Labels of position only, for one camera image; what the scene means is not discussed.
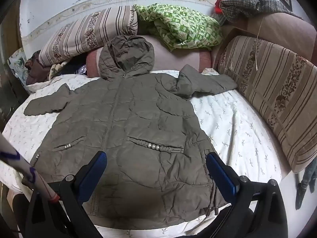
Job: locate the brown cloth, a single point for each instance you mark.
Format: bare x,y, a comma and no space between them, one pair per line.
34,69

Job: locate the grey houndstooth cloth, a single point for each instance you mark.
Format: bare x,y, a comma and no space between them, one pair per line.
245,5

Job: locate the shiny plastic packet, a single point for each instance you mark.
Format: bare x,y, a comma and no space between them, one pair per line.
82,69

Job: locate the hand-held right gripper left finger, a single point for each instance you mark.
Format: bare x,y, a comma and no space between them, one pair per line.
93,176

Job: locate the white leaf print bed sheet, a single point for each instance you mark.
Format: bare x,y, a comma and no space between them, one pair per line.
235,129

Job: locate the striped floral pillow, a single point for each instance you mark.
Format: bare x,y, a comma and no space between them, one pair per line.
86,34

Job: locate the pink bolster cushion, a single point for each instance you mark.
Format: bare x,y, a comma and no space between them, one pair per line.
178,57

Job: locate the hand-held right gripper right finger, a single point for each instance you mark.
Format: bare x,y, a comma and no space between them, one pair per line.
221,176

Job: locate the floral foil sheet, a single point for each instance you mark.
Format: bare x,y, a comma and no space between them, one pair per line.
17,64

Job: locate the green patterned blanket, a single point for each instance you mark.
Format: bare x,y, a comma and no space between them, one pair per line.
183,27

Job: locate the olive hooded quilted jacket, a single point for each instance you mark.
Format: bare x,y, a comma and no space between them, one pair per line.
138,114

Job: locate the red cloth item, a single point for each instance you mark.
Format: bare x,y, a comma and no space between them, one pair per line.
218,6

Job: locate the brown sofa backrest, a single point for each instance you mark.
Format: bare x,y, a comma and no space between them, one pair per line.
284,29

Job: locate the black cloth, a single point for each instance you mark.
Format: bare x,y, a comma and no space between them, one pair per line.
71,69

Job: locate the striped floral cushion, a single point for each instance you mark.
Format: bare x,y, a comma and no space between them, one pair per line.
272,86

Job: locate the dark grey hanging cloth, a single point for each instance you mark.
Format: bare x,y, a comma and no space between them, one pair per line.
305,186

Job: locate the cream floral cloth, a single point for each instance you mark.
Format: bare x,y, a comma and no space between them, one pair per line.
55,69

